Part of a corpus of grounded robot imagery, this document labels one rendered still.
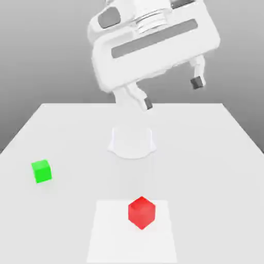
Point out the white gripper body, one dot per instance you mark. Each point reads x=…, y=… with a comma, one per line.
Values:
x=156, y=59

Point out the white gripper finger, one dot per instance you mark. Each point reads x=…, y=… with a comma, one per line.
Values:
x=139, y=96
x=198, y=79

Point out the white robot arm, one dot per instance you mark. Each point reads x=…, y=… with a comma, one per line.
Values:
x=109, y=18

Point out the small red cube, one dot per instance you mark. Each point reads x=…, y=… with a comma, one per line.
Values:
x=141, y=212

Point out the small green cube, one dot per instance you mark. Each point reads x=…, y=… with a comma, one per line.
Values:
x=41, y=171

